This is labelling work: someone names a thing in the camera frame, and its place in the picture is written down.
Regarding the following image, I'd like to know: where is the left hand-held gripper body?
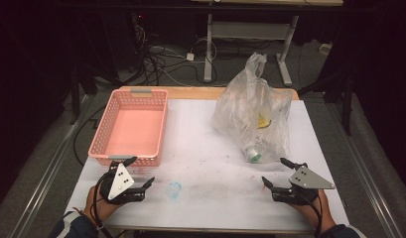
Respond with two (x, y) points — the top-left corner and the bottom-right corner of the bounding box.
(99, 161), (147, 204)

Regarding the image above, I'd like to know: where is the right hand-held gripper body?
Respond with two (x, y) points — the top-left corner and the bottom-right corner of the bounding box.
(271, 162), (337, 206)

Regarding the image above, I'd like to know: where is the clear smiley print plastic bag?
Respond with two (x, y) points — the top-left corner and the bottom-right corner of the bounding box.
(210, 52), (294, 165)

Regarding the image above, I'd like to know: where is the person's left hand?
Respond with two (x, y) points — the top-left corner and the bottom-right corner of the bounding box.
(82, 184), (125, 225)

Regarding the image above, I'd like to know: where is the person's right hand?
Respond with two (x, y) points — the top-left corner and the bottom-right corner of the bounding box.
(289, 189), (338, 235)

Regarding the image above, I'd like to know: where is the small clear blue cup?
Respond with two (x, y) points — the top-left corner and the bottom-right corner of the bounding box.
(165, 180), (184, 200)

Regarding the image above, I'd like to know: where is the pink perforated plastic basket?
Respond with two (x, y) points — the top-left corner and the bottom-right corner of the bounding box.
(87, 87), (169, 168)

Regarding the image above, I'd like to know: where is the clear bottle with green cap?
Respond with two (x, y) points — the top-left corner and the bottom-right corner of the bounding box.
(244, 133), (274, 165)

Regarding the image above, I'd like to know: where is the black metal stand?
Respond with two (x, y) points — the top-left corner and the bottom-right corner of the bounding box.
(69, 65), (83, 126)
(298, 65), (354, 137)

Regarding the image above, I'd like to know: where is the white power strip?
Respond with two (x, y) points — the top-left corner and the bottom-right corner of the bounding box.
(318, 42), (334, 56)

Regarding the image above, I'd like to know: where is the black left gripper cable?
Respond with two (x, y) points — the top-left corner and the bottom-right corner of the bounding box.
(91, 172), (116, 238)

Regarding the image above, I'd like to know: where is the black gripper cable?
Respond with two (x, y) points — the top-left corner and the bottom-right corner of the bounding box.
(295, 190), (325, 238)
(91, 172), (116, 238)

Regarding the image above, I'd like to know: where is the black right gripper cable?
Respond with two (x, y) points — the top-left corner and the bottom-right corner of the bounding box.
(295, 190), (325, 238)

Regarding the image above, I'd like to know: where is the black floor cable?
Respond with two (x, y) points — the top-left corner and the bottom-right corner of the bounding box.
(72, 104), (108, 167)

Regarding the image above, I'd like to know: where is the grey floor rail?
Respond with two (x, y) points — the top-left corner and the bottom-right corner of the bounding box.
(324, 98), (405, 238)
(6, 93), (94, 238)

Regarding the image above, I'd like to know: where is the tangle of floor cables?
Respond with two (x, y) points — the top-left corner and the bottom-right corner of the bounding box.
(134, 26), (219, 87)

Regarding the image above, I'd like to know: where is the grey metal frame desk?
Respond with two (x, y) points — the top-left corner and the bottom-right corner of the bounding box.
(190, 0), (344, 87)

